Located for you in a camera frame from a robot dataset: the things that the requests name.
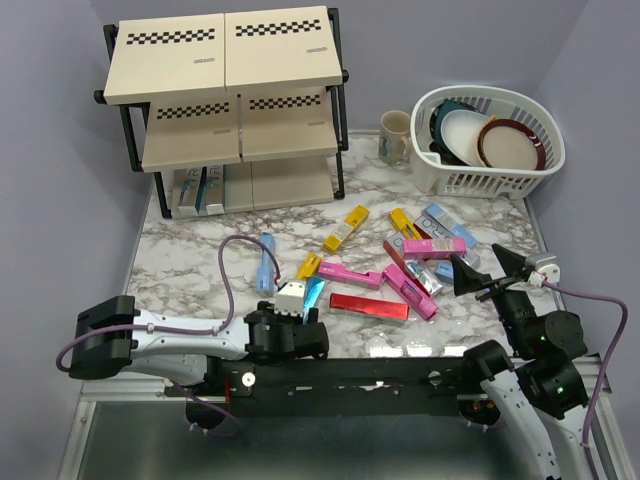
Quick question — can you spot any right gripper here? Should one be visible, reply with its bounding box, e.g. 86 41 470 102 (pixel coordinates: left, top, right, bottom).
450 241 536 355

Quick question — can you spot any metallic blue toothpaste box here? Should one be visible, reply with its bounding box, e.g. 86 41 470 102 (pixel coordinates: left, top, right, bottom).
303 276 326 323
199 165 225 215
173 167 203 217

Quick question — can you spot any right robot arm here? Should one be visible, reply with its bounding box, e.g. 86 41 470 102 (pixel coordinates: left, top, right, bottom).
451 244 597 479

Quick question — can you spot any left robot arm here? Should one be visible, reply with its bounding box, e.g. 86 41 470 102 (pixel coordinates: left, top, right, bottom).
55 295 329 395

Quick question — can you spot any beige three-tier shelf rack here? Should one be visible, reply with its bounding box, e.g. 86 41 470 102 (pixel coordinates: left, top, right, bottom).
94 5 349 219

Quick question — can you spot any red metallic toothpaste box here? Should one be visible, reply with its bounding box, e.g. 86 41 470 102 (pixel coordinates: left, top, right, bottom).
329 293 410 322

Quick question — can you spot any blue box near right gripper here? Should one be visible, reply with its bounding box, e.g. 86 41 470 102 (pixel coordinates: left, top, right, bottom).
435 261 454 285

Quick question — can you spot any pink toothpaste box long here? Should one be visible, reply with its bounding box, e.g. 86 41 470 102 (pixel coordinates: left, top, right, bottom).
317 261 383 290

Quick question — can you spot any yellow toothpaste box lower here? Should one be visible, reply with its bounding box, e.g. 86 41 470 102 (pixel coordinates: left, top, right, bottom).
296 253 322 281

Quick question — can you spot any yellow toothpaste box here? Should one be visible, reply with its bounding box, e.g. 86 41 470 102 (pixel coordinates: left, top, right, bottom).
296 253 322 281
323 205 370 255
388 208 422 240

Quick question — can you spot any silver foil toothpaste box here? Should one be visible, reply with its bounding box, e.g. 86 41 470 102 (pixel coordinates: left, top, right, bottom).
405 259 443 297

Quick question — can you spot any light blue toothpaste box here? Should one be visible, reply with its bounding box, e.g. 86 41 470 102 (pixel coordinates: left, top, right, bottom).
256 232 276 297

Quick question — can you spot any pink toothpaste box diagonal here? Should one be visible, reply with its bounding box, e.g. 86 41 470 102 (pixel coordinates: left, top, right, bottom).
382 264 438 321

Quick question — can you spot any yellow toothpaste box middle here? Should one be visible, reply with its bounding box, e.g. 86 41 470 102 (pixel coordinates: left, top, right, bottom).
323 205 370 255

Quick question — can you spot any black base bar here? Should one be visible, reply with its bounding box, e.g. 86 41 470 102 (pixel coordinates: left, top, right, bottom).
186 357 499 425

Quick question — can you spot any light blue box far right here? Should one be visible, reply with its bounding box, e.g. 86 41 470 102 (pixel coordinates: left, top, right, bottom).
424 204 478 249

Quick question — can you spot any silver blue toothpaste box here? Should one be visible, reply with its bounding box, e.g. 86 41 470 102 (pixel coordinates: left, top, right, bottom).
413 214 452 239

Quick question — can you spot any pink toothpaste box upper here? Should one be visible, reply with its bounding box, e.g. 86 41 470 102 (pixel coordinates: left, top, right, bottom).
402 238 467 260

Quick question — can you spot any yellow toothpaste box right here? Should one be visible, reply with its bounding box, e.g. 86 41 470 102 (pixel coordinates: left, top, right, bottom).
388 208 422 240

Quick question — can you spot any white plastic dish basket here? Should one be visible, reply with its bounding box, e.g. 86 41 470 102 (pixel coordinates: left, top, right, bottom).
410 85 565 199

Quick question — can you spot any red rimmed plate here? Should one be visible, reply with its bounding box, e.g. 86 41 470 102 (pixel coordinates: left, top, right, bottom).
476 119 546 171

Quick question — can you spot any dark teal bowl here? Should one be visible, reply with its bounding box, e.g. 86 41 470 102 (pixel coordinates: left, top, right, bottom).
429 99 479 147

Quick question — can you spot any white plate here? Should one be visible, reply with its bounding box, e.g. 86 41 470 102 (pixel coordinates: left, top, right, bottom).
440 109 489 167

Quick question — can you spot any cream ceramic mug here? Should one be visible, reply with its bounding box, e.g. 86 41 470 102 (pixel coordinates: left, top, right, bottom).
378 110 413 164

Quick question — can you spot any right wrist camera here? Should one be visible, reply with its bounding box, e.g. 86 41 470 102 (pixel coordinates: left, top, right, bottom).
525 252 560 287

